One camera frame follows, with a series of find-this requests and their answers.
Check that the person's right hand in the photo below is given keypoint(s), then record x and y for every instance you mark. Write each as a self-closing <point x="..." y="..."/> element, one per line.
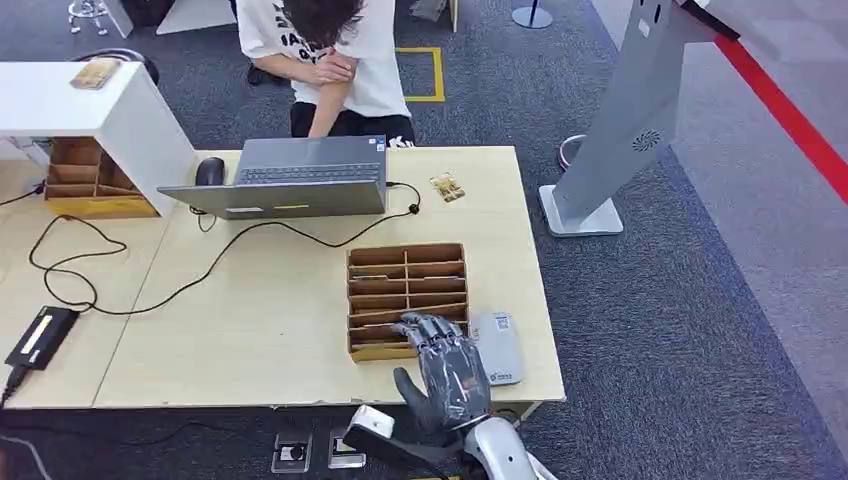
<point x="334" y="67"/>

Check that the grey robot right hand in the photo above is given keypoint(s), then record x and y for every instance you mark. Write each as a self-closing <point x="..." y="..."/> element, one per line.
<point x="454" y="378"/>

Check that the black computer mouse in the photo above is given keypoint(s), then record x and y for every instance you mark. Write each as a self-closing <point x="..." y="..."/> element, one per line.
<point x="210" y="172"/>

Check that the patterned yellow card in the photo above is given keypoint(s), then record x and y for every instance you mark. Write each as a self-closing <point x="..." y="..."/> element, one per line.
<point x="447" y="187"/>

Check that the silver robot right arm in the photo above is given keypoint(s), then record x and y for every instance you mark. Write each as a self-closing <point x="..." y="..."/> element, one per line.
<point x="500" y="450"/>

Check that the person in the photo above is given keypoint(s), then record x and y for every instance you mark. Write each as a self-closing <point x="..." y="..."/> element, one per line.
<point x="378" y="66"/>

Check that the grey card reader device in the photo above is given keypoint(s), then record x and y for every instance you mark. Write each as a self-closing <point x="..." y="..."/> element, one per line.
<point x="500" y="351"/>

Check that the wooden card box with slots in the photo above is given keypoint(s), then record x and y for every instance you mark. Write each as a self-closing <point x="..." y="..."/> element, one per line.
<point x="405" y="291"/>
<point x="76" y="175"/>

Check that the floor power socket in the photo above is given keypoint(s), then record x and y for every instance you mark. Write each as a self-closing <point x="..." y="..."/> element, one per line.
<point x="291" y="454"/>
<point x="344" y="454"/>

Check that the grey laptop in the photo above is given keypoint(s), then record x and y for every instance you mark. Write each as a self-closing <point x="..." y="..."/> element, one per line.
<point x="298" y="199"/>

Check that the black round chair seat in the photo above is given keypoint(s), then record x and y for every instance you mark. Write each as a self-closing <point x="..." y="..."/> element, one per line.
<point x="149" y="69"/>

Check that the round stanchion base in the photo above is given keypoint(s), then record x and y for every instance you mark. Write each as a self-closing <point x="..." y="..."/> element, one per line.
<point x="568" y="151"/>
<point x="531" y="14"/>

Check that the chrome chair base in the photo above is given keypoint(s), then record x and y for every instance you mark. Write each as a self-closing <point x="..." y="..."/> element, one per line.
<point x="87" y="10"/>

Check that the white shelf cabinet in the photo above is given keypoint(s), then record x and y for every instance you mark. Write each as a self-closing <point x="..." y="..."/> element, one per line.
<point x="53" y="99"/>

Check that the grey kiosk stand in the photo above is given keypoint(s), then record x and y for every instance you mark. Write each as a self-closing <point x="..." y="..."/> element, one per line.
<point x="629" y="112"/>

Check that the black power adapter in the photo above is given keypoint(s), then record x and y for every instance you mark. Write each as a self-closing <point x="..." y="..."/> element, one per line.
<point x="41" y="338"/>

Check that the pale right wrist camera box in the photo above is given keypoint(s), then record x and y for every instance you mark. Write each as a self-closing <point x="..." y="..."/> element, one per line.
<point x="371" y="420"/>

